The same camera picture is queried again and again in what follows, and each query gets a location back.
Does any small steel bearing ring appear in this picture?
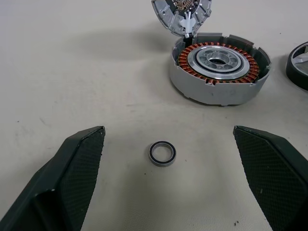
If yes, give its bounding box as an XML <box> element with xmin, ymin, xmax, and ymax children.
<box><xmin>148</xmin><ymin>141</ymin><xmax>177</xmax><ymax>167</ymax></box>

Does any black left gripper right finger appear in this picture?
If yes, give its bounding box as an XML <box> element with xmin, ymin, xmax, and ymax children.
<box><xmin>232</xmin><ymin>125</ymin><xmax>308</xmax><ymax>231</ymax></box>

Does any silver motor stator housing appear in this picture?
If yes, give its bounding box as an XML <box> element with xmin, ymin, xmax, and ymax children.
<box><xmin>168</xmin><ymin>32</ymin><xmax>272</xmax><ymax>106</ymax></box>

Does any round silver black disc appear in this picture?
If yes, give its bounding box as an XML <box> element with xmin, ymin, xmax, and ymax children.
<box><xmin>151</xmin><ymin>0</ymin><xmax>214</xmax><ymax>37</ymax></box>

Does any black round rotor part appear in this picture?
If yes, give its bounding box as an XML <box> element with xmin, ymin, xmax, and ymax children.
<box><xmin>285</xmin><ymin>41</ymin><xmax>308</xmax><ymax>91</ymax></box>

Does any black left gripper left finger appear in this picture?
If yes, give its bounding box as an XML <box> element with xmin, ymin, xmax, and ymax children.
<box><xmin>0</xmin><ymin>125</ymin><xmax>106</xmax><ymax>231</ymax></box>

